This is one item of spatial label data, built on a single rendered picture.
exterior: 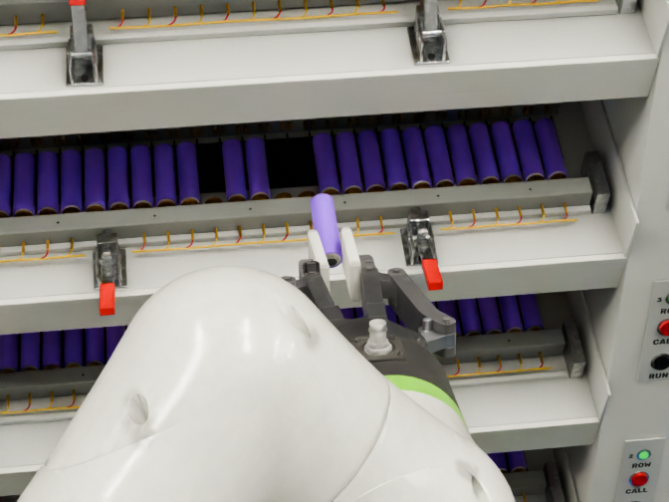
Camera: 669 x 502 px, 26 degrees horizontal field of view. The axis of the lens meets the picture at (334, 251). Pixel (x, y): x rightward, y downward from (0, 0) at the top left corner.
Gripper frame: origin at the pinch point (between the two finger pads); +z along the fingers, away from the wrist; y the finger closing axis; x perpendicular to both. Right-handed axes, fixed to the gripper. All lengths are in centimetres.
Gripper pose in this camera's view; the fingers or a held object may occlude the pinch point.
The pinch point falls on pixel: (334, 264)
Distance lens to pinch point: 105.7
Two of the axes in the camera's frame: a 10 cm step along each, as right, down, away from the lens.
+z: -1.1, -3.9, 9.2
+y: -9.9, 0.7, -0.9
